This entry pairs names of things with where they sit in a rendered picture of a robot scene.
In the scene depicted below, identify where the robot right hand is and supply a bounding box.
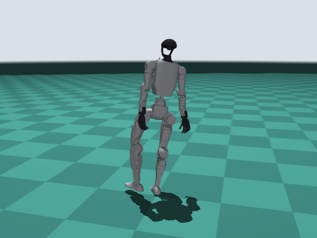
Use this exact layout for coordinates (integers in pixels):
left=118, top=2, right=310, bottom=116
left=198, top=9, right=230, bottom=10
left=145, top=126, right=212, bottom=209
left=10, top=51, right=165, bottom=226
left=179, top=111, right=190, bottom=133

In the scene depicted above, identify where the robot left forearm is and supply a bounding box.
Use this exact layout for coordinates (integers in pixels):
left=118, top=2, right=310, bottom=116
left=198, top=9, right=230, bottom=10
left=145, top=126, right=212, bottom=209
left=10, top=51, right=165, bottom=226
left=138, top=83, right=148, bottom=112

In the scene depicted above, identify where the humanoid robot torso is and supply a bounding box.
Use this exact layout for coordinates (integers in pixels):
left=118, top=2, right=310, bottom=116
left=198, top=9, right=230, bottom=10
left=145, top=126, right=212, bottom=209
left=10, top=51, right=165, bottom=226
left=151, top=58, right=179, bottom=120

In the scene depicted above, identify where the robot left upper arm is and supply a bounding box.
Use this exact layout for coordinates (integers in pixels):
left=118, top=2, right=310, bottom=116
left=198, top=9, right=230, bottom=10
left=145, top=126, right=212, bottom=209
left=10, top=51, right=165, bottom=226
left=144, top=60, right=157, bottom=92

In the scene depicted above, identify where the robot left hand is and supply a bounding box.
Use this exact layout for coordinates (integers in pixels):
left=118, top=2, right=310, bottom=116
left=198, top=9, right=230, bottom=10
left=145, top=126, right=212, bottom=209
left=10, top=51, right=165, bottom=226
left=138, top=107, right=148, bottom=130

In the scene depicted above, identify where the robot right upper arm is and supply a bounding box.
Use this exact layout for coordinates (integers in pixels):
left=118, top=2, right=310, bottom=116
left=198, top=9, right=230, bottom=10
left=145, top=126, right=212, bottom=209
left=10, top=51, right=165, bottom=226
left=177, top=66, right=186, bottom=96

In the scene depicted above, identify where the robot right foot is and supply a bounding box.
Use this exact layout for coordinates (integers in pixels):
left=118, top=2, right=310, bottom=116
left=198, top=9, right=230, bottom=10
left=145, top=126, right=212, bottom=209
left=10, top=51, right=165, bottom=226
left=150, top=185, right=161, bottom=195

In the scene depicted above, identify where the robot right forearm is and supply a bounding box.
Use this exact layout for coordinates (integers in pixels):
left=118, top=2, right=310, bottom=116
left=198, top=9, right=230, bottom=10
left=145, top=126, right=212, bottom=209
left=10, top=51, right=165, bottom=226
left=178, top=91, right=187, bottom=117

